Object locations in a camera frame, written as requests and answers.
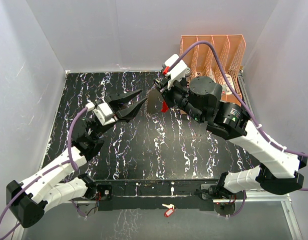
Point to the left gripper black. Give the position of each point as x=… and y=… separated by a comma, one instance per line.
x=128, y=112

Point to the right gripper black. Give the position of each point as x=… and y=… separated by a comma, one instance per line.
x=167, y=94

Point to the red handled key organizer plate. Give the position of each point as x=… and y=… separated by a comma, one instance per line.
x=154, y=102

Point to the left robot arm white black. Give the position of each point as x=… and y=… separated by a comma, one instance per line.
x=30, y=199

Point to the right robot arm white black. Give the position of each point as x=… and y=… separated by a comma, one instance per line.
x=277, y=173

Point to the orange file organizer rack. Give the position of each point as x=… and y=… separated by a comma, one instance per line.
x=201, y=61

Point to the white labelled packet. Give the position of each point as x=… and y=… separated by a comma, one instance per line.
x=227, y=89

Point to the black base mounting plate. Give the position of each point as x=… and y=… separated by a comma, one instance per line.
x=154, y=194

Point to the red tag with key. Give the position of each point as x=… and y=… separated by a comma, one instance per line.
x=170, y=209

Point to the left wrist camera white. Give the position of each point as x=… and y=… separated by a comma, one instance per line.
x=102, y=111

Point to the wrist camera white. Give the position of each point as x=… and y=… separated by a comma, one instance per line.
x=102, y=111
x=175, y=74

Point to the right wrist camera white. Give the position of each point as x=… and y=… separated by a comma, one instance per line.
x=175, y=74

